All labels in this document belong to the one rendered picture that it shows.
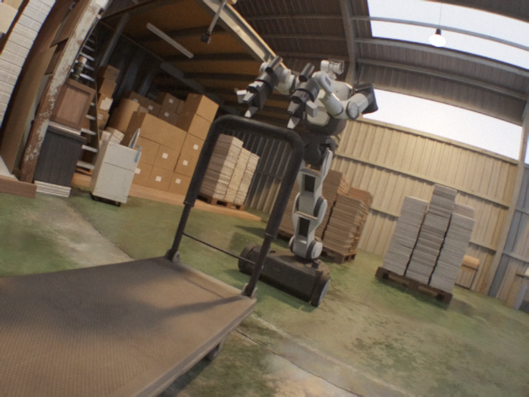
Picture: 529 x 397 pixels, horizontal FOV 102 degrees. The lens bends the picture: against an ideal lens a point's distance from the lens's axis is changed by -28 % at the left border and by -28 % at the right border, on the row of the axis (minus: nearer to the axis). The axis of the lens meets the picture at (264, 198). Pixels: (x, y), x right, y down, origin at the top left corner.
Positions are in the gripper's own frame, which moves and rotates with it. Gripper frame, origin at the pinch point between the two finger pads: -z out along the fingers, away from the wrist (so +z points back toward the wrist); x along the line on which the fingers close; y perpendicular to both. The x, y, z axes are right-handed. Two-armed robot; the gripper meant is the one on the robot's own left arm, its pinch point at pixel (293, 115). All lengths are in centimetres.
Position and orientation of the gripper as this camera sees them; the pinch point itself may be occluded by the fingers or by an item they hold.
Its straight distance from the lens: 106.0
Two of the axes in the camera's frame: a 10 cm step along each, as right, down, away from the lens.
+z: 4.1, -7.8, 4.7
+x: -0.6, -5.4, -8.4
